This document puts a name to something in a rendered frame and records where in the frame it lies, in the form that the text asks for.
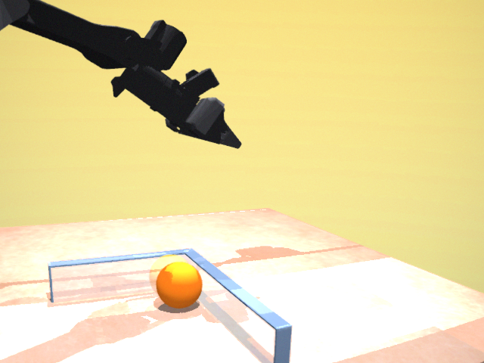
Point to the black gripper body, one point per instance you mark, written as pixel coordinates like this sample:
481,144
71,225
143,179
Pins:
179,112

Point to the clear low walls with blue edges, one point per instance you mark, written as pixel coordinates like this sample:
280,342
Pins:
118,278

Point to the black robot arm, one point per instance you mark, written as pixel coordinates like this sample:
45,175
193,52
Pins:
112,47

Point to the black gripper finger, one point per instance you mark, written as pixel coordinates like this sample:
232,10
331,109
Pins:
219,132
186,132

